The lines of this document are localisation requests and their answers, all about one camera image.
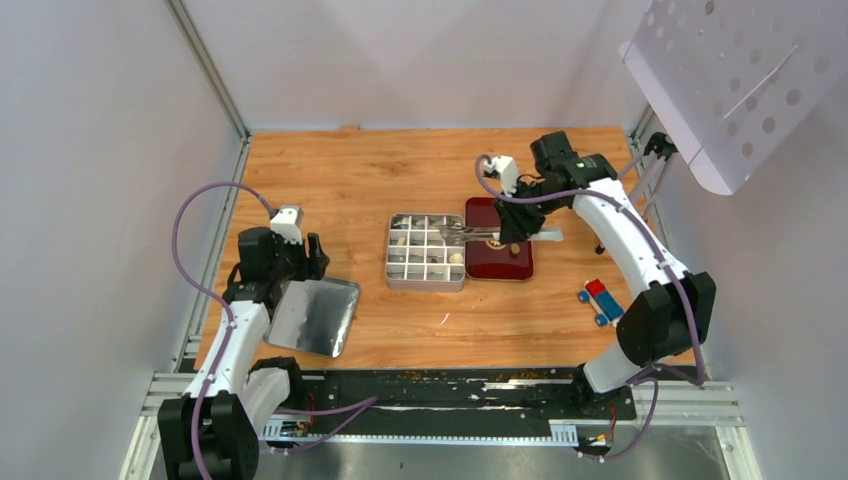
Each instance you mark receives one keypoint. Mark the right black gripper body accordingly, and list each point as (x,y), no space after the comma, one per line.
(528,216)

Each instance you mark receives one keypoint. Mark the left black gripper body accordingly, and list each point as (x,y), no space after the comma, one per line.
(291,262)

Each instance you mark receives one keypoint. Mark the metal tongs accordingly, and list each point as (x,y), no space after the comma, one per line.
(463,234)

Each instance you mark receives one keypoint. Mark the silver tin lid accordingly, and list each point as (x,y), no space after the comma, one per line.
(314,316)

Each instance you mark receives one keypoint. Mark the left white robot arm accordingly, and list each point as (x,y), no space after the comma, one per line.
(211,430)

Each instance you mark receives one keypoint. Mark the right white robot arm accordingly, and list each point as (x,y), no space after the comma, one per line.
(671,305)

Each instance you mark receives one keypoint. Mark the red rectangular tray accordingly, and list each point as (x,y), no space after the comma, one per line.
(488,260)

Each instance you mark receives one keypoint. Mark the silver compartment tin box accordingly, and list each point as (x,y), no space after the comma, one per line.
(416,254)

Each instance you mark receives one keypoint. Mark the red blue toy car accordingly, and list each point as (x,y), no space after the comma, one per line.
(607,310)

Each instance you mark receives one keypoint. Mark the small tripod stand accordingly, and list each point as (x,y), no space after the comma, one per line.
(655,158)

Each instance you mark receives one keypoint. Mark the white perforated metal panel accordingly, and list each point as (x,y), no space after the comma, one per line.
(730,80)

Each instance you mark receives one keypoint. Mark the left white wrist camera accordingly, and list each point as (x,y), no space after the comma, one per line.
(286,223)

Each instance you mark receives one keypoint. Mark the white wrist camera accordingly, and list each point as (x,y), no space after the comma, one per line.
(502,168)
(286,223)

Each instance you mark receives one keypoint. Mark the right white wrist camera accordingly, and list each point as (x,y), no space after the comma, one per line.
(502,168)

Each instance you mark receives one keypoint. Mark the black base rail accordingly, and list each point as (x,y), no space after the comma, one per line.
(444,404)

